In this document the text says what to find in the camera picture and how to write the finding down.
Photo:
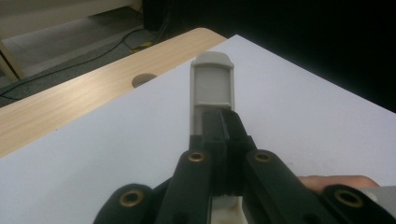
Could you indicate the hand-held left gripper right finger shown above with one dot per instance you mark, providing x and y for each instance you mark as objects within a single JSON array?
[{"x": 236, "y": 137}]

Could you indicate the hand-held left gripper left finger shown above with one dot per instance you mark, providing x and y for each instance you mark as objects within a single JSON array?
[{"x": 214, "y": 130}]

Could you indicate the grey lid flip tab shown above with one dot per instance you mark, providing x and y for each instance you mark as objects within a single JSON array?
[{"x": 211, "y": 84}]

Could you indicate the yellow floor tape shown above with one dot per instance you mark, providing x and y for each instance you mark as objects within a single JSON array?
[{"x": 141, "y": 46}]

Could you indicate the white table mat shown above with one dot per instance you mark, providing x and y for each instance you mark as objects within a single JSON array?
[{"x": 93, "y": 155}]

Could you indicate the light wooden table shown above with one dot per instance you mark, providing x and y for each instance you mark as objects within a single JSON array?
[{"x": 62, "y": 109}]

